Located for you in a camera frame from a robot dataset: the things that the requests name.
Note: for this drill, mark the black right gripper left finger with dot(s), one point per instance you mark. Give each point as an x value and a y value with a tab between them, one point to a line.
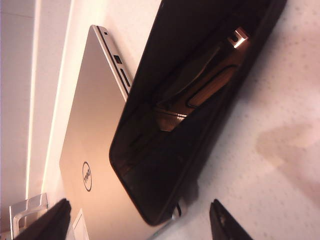
52	222

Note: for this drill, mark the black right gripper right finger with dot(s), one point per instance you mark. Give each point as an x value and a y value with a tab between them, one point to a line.
225	225

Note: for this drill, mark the clear acrylic stand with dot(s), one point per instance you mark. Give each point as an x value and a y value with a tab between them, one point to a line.
37	201

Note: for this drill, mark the white pink laptop sticker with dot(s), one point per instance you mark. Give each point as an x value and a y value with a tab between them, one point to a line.
81	225

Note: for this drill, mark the silver Dell laptop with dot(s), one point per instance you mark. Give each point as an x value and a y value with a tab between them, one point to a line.
95	112

